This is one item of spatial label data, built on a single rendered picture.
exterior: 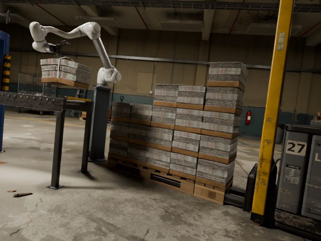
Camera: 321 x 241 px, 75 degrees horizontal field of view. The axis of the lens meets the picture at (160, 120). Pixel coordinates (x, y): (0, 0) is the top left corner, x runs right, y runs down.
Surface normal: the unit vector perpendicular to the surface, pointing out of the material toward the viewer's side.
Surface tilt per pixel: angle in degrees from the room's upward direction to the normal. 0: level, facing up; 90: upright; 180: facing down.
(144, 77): 90
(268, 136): 90
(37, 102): 90
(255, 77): 90
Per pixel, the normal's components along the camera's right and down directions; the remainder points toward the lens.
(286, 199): -0.50, -0.01
